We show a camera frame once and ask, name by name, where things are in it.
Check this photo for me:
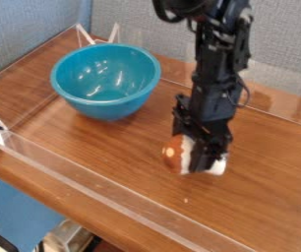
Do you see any blue bowl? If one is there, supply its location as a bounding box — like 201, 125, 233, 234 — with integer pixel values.
50, 43, 162, 121

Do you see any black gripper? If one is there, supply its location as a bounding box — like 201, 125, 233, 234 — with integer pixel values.
173, 94, 237, 173

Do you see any brown and white toy mushroom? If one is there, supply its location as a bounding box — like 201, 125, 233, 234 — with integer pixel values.
162, 133, 229, 176

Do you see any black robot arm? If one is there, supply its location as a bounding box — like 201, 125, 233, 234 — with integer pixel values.
153, 0, 254, 175

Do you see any grey metal object under table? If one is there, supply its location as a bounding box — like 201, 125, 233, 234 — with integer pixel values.
34, 220, 94, 252

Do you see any clear acrylic barrier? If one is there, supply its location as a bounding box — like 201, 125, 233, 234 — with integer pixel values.
0, 30, 301, 252

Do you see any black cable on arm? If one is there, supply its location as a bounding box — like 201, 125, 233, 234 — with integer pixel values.
226, 77, 253, 108

